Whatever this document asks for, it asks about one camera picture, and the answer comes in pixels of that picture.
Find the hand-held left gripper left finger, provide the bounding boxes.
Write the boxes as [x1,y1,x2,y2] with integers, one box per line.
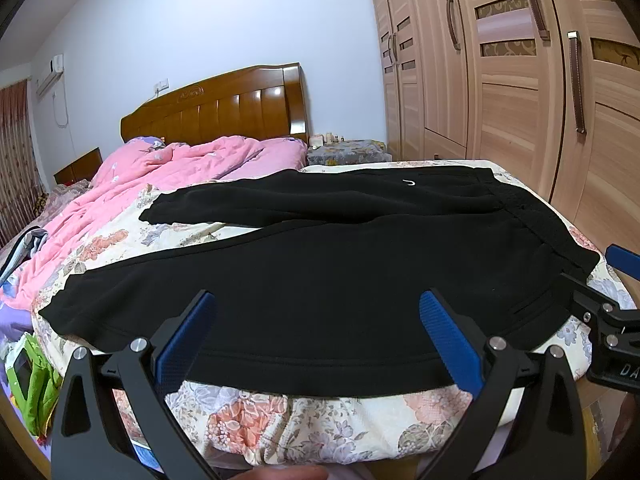
[50,289,221,480]

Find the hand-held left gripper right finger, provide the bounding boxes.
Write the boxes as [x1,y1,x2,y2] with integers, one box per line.
[410,288,587,480]

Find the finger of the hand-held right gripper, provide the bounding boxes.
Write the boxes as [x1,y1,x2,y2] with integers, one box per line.
[606,243,640,282]
[560,270,640,347]

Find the black pants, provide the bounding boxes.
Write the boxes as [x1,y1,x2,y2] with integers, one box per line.
[39,165,601,399]

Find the person's left hand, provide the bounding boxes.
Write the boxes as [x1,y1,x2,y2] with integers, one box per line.
[215,465,331,480]

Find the floral bedsheet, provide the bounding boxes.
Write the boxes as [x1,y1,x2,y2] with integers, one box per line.
[30,157,640,467]

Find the green bag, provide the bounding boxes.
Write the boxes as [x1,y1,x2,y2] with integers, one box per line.
[2,332,64,436]

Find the purple sheet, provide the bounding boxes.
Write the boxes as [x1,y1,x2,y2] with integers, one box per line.
[0,280,42,356]

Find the pink quilt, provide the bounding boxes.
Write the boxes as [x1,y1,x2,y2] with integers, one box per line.
[0,135,309,311]

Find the grey clothes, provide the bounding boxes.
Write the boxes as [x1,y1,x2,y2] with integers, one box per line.
[0,227,51,286]

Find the purple floral pillow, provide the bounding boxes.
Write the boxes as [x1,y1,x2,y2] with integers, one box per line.
[122,135,168,154]

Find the dark wooden nightstand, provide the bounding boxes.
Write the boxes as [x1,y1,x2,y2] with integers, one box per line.
[54,147,104,186]

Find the nightstand with floral cover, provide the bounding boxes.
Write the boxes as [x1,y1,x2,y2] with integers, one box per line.
[306,139,391,167]

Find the light wooden wardrobe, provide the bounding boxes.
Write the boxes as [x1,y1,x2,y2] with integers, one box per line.
[365,0,640,281]

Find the wooden headboard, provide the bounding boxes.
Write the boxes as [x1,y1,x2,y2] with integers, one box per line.
[120,62,310,146]

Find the brown patterned curtain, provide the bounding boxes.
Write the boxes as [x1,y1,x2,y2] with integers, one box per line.
[0,80,44,241]

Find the white air conditioner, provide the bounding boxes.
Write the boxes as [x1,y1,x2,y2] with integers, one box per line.
[35,54,66,95]

